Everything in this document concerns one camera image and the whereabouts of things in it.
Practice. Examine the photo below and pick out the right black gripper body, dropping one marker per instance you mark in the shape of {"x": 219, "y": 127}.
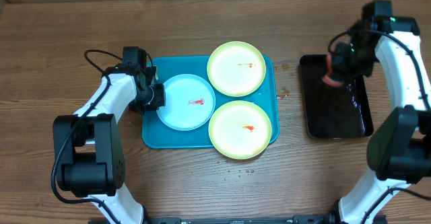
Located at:
{"x": 353, "y": 62}

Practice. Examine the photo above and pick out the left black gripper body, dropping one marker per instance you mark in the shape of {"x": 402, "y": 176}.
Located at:
{"x": 150, "y": 99}

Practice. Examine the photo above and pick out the red and grey sponge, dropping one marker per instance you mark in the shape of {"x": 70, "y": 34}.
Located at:
{"x": 327, "y": 77}

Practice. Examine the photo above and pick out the light blue round plate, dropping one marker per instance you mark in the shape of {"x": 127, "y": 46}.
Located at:
{"x": 189, "y": 102}

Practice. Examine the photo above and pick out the yellow-green plate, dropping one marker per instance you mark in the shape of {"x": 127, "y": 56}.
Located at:
{"x": 240, "y": 130}
{"x": 236, "y": 68}

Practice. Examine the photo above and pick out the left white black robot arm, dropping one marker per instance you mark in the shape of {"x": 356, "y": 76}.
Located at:
{"x": 89, "y": 163}

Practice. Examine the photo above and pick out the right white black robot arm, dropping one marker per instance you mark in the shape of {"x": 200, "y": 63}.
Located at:
{"x": 398, "y": 153}

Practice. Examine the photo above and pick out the teal plastic serving tray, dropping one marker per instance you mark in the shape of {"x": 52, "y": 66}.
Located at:
{"x": 157, "y": 135}

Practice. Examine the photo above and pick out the black rectangular water tray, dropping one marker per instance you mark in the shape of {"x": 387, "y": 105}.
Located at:
{"x": 333, "y": 112}

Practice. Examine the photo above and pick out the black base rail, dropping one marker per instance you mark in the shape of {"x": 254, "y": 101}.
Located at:
{"x": 297, "y": 219}

